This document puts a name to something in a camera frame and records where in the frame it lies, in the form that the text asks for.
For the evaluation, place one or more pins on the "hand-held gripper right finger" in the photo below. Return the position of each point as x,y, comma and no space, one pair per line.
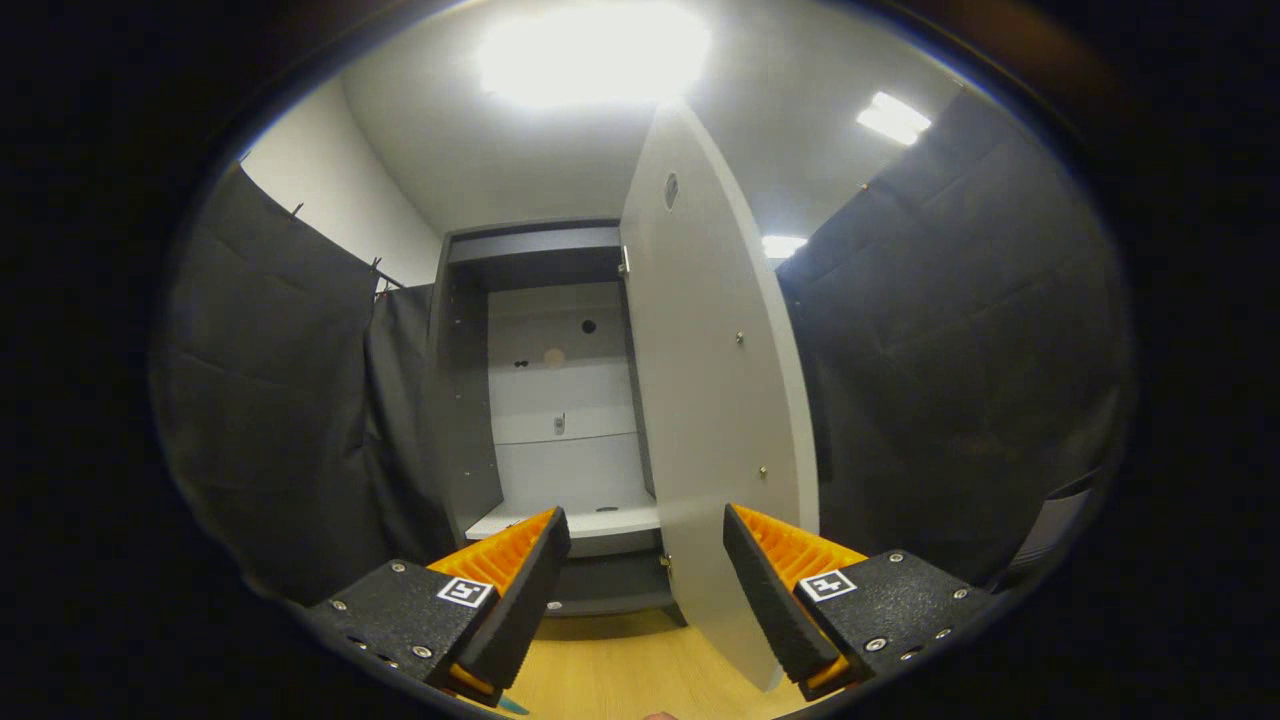
765,590

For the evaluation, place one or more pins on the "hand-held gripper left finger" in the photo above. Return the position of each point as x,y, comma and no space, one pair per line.
530,590

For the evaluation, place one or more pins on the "dark grey curved object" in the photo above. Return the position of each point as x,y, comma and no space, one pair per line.
1050,530

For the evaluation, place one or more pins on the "black backdrop cloth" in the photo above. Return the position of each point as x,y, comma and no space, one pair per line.
260,400

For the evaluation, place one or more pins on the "small ceiling light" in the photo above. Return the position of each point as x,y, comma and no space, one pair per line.
784,246

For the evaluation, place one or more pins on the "long ceiling light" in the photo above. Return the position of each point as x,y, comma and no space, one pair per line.
893,118

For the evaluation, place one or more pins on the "large ceiling light panel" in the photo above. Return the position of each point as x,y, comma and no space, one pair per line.
595,50

